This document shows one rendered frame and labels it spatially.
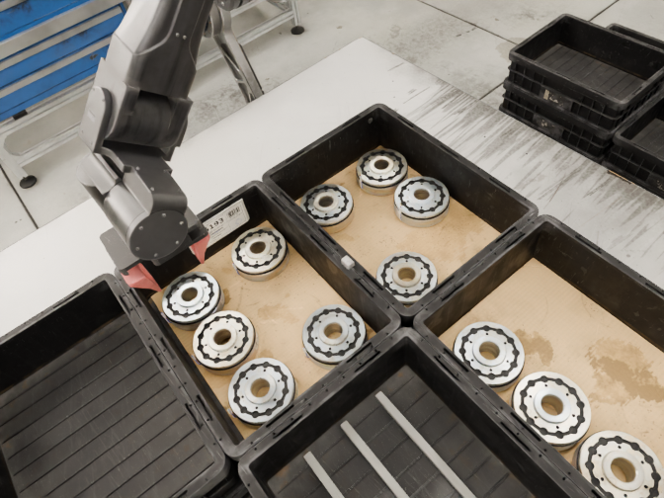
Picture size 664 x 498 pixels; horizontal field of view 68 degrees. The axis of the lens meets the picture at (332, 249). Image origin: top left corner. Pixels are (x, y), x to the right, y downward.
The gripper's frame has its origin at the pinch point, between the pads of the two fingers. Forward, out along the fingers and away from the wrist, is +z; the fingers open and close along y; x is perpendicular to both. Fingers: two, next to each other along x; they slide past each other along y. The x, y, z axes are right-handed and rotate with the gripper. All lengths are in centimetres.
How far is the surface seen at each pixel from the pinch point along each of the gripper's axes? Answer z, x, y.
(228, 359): 20.5, -3.7, -1.2
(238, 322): 20.5, 0.8, 3.4
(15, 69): 59, 189, -6
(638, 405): 23, -47, 41
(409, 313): 13.3, -19.1, 23.0
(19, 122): 79, 187, -18
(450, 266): 23.4, -13.1, 38.3
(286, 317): 23.4, -2.1, 10.4
